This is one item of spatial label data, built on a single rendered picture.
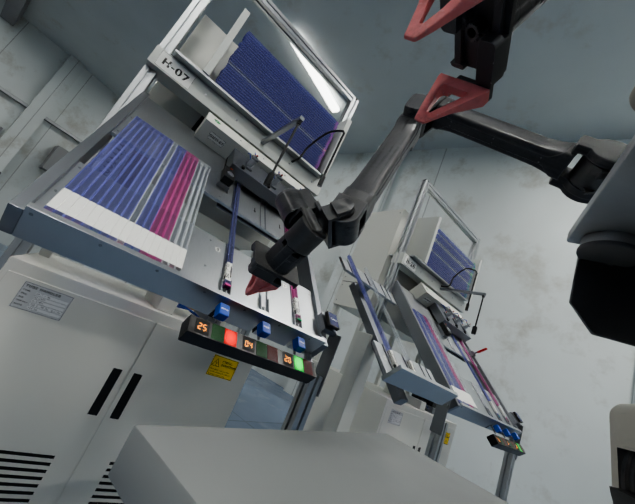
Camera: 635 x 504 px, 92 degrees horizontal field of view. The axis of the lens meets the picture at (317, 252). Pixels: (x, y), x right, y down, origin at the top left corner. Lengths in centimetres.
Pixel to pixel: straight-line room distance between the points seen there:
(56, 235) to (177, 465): 48
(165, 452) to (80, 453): 81
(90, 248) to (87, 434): 56
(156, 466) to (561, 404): 364
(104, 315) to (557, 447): 355
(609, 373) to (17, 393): 387
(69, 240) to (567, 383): 373
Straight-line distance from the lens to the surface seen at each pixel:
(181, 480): 27
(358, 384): 112
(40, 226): 67
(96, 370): 102
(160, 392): 106
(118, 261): 67
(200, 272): 73
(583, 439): 377
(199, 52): 155
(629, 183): 52
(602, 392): 382
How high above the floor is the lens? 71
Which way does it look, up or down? 15 degrees up
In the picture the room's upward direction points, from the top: 24 degrees clockwise
